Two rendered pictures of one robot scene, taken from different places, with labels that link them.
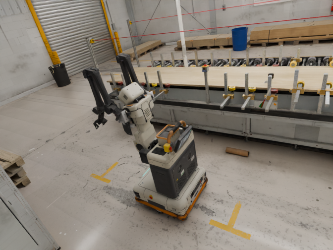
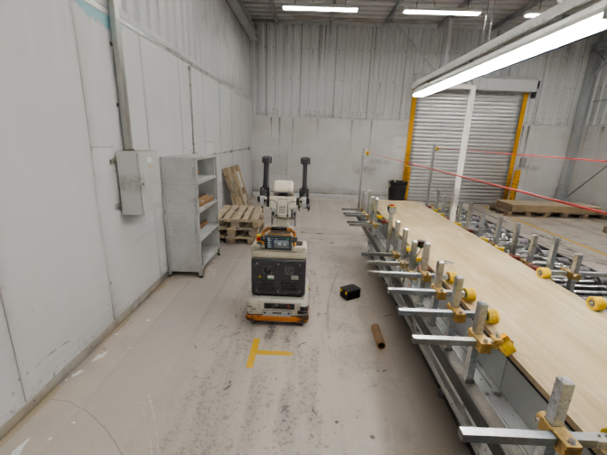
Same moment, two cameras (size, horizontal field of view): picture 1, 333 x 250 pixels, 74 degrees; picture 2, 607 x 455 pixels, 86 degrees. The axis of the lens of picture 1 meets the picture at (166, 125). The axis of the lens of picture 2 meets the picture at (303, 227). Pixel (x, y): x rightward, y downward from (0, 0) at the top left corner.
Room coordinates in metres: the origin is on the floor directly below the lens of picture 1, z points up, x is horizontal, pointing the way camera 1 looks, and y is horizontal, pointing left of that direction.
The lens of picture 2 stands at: (0.16, -2.59, 1.83)
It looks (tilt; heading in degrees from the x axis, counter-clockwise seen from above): 15 degrees down; 53
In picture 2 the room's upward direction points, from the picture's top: 2 degrees clockwise
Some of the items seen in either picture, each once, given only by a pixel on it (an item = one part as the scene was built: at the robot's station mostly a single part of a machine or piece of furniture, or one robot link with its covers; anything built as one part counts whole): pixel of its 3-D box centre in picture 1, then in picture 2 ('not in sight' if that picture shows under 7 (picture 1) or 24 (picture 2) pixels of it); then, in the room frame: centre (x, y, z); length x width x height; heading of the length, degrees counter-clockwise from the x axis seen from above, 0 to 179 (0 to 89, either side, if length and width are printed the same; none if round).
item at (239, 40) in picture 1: (240, 38); not in sight; (7.89, -3.13, 0.36); 0.59 x 0.57 x 0.73; 142
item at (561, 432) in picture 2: not in sight; (556, 433); (1.32, -2.43, 0.95); 0.14 x 0.06 x 0.05; 52
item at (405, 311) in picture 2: not in sight; (444, 312); (1.72, -1.81, 0.95); 0.50 x 0.04 x 0.04; 142
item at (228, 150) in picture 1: (237, 151); (378, 336); (2.38, -0.89, 0.04); 0.30 x 0.08 x 0.08; 52
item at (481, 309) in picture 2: not in sight; (473, 347); (1.64, -2.02, 0.89); 0.04 x 0.04 x 0.48; 52
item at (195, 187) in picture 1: (195, 186); (279, 305); (1.72, -0.18, 0.23); 0.41 x 0.02 x 0.08; 142
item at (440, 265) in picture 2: (321, 95); (435, 296); (1.95, -1.62, 0.90); 0.04 x 0.04 x 0.48; 52
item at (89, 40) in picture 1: (98, 67); (363, 181); (4.00, 0.97, 1.20); 0.15 x 0.12 x 1.00; 52
